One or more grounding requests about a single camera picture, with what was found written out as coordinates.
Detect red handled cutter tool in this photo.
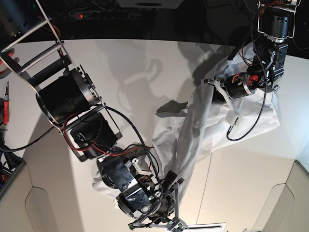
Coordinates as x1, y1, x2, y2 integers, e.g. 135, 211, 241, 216
3, 81, 10, 125

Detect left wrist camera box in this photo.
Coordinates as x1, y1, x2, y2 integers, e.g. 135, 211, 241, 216
225, 111, 243, 127

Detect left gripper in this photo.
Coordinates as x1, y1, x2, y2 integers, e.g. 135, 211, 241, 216
204, 72, 256, 114

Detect black braided camera cable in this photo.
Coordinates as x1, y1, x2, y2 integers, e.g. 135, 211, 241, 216
226, 7, 270, 142

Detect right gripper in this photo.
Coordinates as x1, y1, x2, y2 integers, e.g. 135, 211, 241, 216
128, 171, 184, 230

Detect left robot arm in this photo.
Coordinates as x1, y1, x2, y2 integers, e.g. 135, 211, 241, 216
209, 0, 300, 111

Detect black power strip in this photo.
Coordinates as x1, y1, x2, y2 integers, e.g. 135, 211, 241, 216
69, 10, 129, 20

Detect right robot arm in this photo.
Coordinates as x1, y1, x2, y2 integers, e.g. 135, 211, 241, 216
0, 0, 188, 232

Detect black bag at left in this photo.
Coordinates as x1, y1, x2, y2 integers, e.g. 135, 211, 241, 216
0, 133, 26, 190

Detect orange grey pliers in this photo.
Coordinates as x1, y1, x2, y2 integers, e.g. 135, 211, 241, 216
0, 48, 20, 79

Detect white t-shirt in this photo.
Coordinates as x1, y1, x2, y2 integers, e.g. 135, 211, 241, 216
91, 43, 281, 210

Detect white vent grille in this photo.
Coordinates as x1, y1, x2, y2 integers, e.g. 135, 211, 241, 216
184, 223, 225, 232

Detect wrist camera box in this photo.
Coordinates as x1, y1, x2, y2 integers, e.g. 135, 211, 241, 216
168, 217, 189, 232
225, 111, 243, 127

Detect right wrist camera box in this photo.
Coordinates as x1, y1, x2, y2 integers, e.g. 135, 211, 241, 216
168, 217, 189, 232

